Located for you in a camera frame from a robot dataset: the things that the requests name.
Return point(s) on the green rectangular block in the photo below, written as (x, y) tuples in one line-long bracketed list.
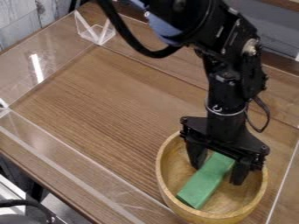
[(204, 181)]

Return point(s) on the brown wooden bowl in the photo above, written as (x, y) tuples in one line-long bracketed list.
[(231, 202)]

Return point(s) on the clear acrylic tray wall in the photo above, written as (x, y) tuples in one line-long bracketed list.
[(89, 110)]

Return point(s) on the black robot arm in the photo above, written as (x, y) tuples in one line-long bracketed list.
[(221, 36)]

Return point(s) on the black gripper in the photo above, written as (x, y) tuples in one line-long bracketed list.
[(224, 135)]

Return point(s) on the clear acrylic corner bracket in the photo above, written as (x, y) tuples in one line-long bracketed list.
[(98, 34)]

